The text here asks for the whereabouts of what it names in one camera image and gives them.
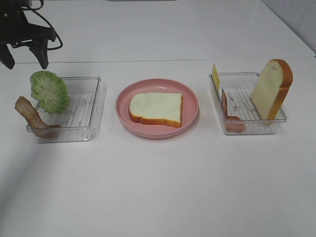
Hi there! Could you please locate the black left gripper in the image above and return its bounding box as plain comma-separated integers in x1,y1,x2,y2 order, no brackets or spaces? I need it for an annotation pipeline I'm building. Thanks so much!
0,0,56,69

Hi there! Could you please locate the green lettuce leaf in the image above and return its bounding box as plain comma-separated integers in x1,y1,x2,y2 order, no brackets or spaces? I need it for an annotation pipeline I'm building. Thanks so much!
30,71,70,114

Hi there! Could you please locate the tray bacon strip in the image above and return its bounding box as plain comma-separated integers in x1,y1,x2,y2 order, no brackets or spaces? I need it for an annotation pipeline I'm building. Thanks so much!
15,96,60,139
221,89,246,133

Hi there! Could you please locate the tray bread slice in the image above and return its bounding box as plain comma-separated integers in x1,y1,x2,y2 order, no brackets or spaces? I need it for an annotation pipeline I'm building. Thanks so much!
250,59,293,119
129,92,183,128

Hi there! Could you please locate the yellow cheese slice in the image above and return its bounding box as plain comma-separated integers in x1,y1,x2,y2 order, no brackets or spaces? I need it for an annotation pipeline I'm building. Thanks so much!
211,65,220,93

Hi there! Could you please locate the clear left plastic tray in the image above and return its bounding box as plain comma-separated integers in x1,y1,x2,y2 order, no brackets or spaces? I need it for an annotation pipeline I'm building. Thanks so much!
26,77,107,143

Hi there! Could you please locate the clear plastic tray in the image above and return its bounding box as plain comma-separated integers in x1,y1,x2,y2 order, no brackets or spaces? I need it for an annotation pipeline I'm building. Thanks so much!
26,77,107,143
209,72,287,135

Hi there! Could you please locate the pink round plate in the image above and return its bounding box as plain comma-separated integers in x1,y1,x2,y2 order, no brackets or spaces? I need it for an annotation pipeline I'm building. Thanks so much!
116,79,199,139

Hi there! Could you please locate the clear right plastic tray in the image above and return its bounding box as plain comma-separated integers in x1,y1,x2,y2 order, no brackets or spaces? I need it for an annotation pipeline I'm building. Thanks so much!
209,72,287,135

